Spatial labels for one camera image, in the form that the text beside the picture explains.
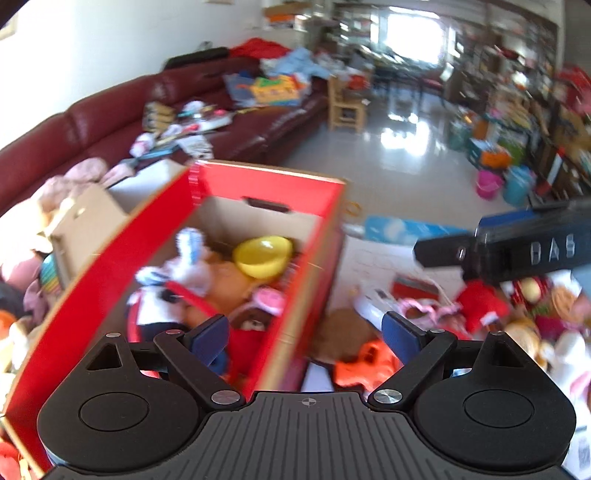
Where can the pink bucket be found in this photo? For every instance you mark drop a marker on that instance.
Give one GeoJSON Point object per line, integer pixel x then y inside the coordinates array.
{"type": "Point", "coordinates": [488, 184]}

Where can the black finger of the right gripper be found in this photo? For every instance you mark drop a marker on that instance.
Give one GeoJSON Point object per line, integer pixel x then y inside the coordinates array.
{"type": "Point", "coordinates": [445, 251]}

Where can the brown round plush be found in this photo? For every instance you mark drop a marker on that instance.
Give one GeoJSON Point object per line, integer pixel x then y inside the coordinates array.
{"type": "Point", "coordinates": [340, 337]}

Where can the dark red leather sofa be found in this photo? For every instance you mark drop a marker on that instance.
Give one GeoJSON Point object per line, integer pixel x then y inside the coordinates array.
{"type": "Point", "coordinates": [106, 124]}

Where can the red plush toy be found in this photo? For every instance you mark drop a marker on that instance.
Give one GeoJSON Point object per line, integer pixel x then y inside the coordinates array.
{"type": "Point", "coordinates": [482, 308]}

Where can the yellow plastic bowl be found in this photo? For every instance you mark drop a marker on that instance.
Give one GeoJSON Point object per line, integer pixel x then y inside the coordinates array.
{"type": "Point", "coordinates": [264, 257]}

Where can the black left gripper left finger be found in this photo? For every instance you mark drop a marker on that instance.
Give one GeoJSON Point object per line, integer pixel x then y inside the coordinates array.
{"type": "Point", "coordinates": [187, 357]}

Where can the blue mat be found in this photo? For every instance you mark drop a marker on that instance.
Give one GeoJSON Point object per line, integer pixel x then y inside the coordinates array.
{"type": "Point", "coordinates": [398, 231]}

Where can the red booklet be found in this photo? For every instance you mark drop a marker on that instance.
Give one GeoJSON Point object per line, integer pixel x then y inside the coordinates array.
{"type": "Point", "coordinates": [409, 287]}

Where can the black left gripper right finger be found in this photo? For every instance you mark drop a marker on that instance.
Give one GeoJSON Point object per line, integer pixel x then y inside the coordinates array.
{"type": "Point", "coordinates": [422, 353]}

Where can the white toy game device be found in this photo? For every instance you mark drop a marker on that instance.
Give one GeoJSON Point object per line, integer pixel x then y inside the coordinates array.
{"type": "Point", "coordinates": [373, 303]}

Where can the pink heart sunglasses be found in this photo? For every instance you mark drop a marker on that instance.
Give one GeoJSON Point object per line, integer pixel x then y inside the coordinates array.
{"type": "Point", "coordinates": [426, 313]}

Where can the white rabbit plush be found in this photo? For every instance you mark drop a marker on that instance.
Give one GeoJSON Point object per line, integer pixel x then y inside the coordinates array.
{"type": "Point", "coordinates": [159, 308]}

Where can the red cardboard gift box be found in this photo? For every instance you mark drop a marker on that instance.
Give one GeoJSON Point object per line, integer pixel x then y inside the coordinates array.
{"type": "Point", "coordinates": [92, 401]}

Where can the orange toy water gun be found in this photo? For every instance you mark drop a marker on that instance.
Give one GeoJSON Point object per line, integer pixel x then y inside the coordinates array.
{"type": "Point", "coordinates": [376, 363]}

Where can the brown cardboard box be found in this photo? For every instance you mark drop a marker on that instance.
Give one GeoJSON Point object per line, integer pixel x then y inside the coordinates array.
{"type": "Point", "coordinates": [87, 222]}

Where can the white plush animal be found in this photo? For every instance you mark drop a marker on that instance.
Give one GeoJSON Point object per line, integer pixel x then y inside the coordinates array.
{"type": "Point", "coordinates": [570, 364]}

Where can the blue bucket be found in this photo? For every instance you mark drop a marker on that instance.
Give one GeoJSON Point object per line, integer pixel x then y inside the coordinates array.
{"type": "Point", "coordinates": [519, 182]}

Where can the wooden chair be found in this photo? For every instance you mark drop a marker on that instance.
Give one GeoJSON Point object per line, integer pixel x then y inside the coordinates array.
{"type": "Point", "coordinates": [346, 110]}

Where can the colourful toy block set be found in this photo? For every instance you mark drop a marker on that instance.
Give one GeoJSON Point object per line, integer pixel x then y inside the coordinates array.
{"type": "Point", "coordinates": [281, 90]}

